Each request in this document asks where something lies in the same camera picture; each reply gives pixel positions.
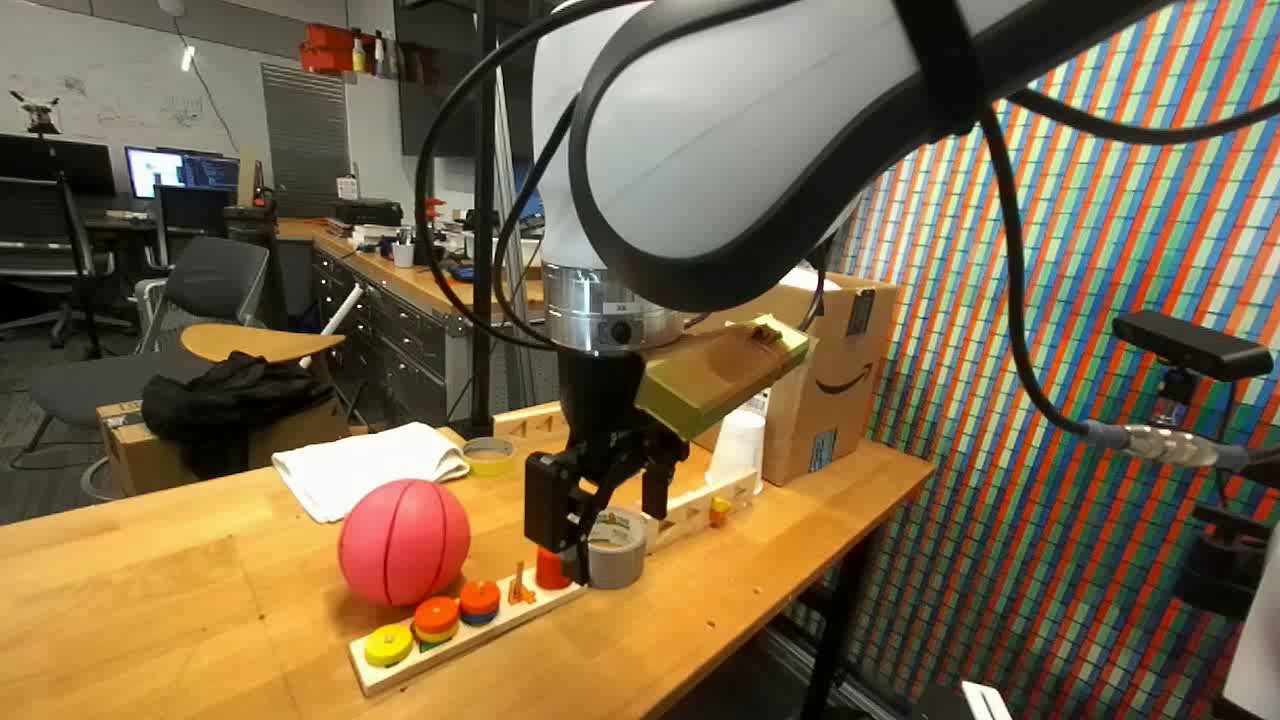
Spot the white rounded object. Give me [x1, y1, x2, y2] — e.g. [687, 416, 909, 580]
[1216, 524, 1280, 720]

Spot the orange and green ring stack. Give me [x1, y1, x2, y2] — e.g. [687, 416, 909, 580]
[406, 593, 463, 651]

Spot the pink toy basketball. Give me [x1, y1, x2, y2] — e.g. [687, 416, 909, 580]
[337, 477, 474, 613]

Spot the black vertical pole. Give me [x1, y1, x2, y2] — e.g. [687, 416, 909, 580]
[463, 0, 504, 442]

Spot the black metal table frame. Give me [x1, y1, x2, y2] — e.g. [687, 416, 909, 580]
[794, 529, 874, 720]

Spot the black backpack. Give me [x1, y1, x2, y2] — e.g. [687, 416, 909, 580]
[141, 347, 337, 482]

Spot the red ring stack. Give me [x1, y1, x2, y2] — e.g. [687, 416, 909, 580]
[530, 545, 576, 598]

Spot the red container on shelf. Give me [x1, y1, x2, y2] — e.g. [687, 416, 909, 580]
[294, 19, 360, 80]

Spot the black camera stand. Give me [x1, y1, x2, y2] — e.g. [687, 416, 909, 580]
[1150, 373, 1280, 623]

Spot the drawer cabinet with wooden top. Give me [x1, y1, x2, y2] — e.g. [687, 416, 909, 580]
[272, 216, 552, 434]

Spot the white paper sheet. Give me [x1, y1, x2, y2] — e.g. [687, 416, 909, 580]
[272, 421, 474, 529]

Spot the plastic-wrapped wooden sorter board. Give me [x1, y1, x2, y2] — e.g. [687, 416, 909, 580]
[644, 469, 769, 554]

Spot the lit computer monitor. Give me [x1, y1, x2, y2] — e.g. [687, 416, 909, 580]
[124, 145, 245, 204]

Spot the black bar camera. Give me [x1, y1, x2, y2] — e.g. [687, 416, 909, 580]
[1109, 307, 1274, 386]

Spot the orange and blue ring stack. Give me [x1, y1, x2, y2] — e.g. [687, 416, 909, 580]
[455, 578, 504, 629]

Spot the wooden shape sorter board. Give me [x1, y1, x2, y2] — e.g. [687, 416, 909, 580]
[493, 401, 603, 454]

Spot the white paper cup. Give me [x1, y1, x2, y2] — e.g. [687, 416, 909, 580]
[704, 387, 777, 493]

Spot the low brown cardboard box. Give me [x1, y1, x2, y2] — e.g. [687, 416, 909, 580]
[91, 395, 360, 501]

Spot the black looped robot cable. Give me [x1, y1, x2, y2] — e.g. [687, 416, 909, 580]
[406, 0, 644, 358]

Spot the black office chair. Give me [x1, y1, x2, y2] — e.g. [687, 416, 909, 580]
[0, 171, 141, 360]

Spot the Amazon cardboard box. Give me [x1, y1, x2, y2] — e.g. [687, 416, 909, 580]
[682, 267, 905, 493]

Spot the grey office chair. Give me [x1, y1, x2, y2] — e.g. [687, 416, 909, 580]
[141, 233, 272, 358]

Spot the black cable with silver connector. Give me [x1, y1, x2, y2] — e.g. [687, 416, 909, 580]
[975, 83, 1280, 474]

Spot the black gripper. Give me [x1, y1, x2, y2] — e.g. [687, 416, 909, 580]
[521, 347, 694, 590]

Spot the grey duct tape roll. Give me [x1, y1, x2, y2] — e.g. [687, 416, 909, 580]
[581, 506, 657, 593]

